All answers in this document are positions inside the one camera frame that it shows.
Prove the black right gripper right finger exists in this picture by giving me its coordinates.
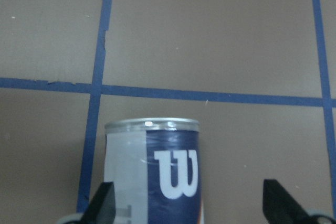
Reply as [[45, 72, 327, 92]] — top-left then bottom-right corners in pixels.
[[262, 179, 335, 224]]

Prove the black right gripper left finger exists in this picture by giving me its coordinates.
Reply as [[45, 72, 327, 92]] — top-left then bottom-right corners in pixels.
[[59, 182, 117, 224]]

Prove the clear Wilson tennis ball can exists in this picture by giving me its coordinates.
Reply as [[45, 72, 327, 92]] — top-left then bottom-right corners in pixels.
[[104, 118, 204, 223]]

